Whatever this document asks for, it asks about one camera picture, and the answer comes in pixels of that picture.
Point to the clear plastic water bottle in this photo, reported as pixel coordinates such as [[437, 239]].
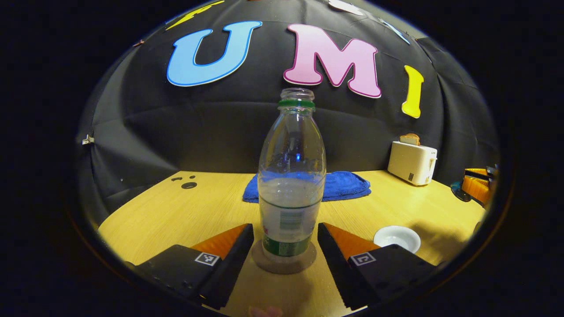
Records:
[[291, 176]]

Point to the pink clip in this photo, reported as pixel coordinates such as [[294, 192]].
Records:
[[139, 42]]

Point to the round brown coaster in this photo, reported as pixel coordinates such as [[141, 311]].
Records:
[[284, 266]]

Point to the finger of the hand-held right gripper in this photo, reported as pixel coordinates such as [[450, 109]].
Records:
[[476, 189], [476, 171]]

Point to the white teacup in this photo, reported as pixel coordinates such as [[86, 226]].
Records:
[[397, 237]]

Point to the black backdrop cloth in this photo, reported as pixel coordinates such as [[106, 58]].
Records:
[[198, 127]]

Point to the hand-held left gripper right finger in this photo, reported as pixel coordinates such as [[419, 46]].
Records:
[[337, 264]]

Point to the toasted bread slice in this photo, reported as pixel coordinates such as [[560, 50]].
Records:
[[410, 139]]

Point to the white toaster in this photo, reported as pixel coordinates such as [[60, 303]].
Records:
[[412, 162]]

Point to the white clip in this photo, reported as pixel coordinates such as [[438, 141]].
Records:
[[88, 140]]

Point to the blue towel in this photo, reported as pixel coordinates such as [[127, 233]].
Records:
[[346, 186]]

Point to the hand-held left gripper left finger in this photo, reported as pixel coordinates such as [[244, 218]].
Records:
[[229, 268]]

